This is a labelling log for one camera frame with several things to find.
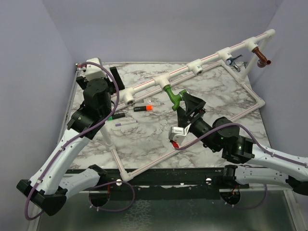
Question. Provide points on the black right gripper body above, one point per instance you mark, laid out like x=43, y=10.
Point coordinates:
x=197, y=117

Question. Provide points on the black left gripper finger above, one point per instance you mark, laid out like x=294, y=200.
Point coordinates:
x=116, y=76
x=121, y=86

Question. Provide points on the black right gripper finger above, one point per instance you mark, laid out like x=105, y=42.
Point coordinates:
x=184, y=119
x=193, y=104

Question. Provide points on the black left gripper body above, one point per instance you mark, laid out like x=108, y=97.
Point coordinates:
x=117, y=78

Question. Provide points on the green water faucet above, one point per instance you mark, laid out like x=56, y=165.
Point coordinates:
x=175, y=98

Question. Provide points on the white pvc pipe frame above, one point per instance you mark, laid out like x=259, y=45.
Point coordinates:
x=195, y=68

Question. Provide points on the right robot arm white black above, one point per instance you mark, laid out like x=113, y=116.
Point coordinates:
x=250, y=162

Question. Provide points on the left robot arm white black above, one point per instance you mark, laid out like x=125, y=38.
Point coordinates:
x=47, y=188

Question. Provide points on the green capped black marker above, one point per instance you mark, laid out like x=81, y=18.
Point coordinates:
x=116, y=116

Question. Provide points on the orange capped black marker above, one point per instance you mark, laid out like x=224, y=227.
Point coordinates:
x=143, y=108

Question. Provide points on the clear plastic bag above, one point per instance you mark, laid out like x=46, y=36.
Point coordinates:
x=147, y=101

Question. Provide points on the purple capped white pen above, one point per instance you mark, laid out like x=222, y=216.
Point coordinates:
x=126, y=123

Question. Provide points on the grey metal faucet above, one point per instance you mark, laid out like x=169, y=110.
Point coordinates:
x=231, y=62

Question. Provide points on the brown copper faucet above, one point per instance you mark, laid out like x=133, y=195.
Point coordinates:
x=262, y=60

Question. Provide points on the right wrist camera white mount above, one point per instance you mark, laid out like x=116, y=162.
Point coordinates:
x=176, y=135

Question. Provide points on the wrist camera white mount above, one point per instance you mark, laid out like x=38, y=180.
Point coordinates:
x=91, y=72
x=176, y=135

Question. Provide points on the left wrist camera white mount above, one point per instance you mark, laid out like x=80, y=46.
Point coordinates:
x=91, y=72

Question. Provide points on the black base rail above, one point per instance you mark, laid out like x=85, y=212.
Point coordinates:
x=172, y=184

